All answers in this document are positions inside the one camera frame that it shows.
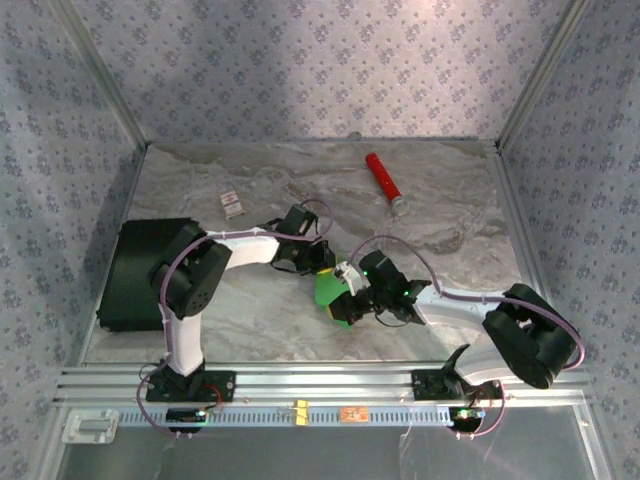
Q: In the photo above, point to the white plastic bracket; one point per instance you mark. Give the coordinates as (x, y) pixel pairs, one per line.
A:
(90, 426)

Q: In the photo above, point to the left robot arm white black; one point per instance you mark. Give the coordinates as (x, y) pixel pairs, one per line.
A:
(245, 247)

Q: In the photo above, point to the black controller board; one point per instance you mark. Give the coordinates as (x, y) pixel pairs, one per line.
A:
(182, 415)
(465, 416)

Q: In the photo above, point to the red tube with silver cap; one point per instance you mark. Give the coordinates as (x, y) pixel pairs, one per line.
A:
(382, 175)

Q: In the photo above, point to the aluminium frame post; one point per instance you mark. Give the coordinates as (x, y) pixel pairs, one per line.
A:
(541, 75)

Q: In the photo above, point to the black case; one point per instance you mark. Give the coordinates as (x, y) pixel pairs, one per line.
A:
(125, 275)

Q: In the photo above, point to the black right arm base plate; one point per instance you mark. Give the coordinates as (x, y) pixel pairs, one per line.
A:
(425, 385)

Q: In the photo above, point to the small white red card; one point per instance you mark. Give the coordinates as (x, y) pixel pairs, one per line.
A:
(232, 206)

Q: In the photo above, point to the aluminium mounting rail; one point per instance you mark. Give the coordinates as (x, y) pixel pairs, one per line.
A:
(325, 382)

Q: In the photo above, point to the black right controller board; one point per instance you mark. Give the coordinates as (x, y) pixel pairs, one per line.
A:
(465, 416)

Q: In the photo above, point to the orange label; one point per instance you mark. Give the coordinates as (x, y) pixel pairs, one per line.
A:
(355, 414)

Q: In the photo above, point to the yellow clip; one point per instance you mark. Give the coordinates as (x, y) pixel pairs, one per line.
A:
(301, 412)

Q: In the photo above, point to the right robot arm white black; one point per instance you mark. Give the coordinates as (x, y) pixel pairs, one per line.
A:
(450, 310)

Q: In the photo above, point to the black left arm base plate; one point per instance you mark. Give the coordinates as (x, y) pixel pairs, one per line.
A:
(222, 387)

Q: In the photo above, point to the clear acrylic panel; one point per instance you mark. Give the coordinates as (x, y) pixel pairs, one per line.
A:
(300, 455)

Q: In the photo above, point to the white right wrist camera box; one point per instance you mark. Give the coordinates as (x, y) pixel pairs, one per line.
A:
(347, 275)

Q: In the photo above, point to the green cloth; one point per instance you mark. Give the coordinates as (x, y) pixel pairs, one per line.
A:
(327, 292)

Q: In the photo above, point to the aluminium table side rail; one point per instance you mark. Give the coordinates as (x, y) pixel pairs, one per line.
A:
(515, 200)
(128, 200)

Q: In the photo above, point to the black left controller board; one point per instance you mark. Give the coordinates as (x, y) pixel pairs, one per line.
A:
(182, 415)

